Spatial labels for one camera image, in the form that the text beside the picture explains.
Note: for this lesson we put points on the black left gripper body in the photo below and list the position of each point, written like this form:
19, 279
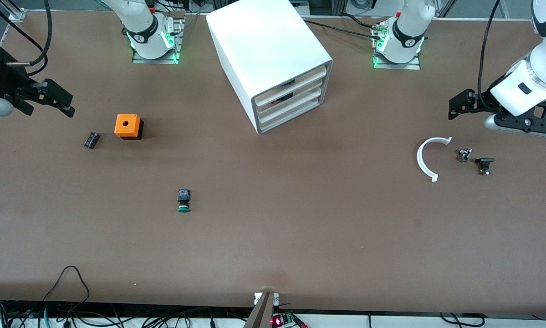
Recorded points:
485, 99

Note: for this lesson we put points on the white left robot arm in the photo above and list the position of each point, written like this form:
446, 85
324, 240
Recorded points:
537, 68

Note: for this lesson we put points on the white drawer cabinet grey frame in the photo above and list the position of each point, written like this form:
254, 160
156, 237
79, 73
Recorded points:
263, 41

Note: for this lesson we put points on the white plastic drawer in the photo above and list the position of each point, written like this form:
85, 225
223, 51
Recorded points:
309, 99
309, 78
309, 89
309, 107

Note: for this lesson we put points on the dark part inside drawer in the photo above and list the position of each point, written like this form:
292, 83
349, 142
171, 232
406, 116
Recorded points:
289, 83
284, 97

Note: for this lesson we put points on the aluminium frame bracket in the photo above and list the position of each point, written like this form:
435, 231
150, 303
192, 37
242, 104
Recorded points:
17, 13

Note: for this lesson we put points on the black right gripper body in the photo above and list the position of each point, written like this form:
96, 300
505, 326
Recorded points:
3, 81

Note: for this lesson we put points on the orange box with hole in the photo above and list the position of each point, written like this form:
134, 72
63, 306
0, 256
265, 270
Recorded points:
127, 125

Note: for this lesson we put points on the white curved plastic arc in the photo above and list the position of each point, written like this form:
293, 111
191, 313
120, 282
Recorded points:
419, 159

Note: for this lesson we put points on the green mushroom push button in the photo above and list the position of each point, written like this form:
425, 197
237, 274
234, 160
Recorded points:
184, 200

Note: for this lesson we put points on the small black contact block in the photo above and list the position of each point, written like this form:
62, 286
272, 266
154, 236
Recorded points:
91, 140

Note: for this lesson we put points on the tan camera mount post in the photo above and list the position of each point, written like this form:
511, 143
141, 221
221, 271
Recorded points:
262, 312

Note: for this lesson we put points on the green circuit board red light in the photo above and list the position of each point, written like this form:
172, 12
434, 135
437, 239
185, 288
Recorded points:
282, 320

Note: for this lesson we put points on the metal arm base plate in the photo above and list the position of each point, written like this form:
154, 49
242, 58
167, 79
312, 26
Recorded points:
398, 66
156, 58

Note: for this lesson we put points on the small black bracket part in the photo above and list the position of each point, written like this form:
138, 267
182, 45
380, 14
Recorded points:
484, 163

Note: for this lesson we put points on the small grey metal part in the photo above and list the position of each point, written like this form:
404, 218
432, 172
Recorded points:
464, 155

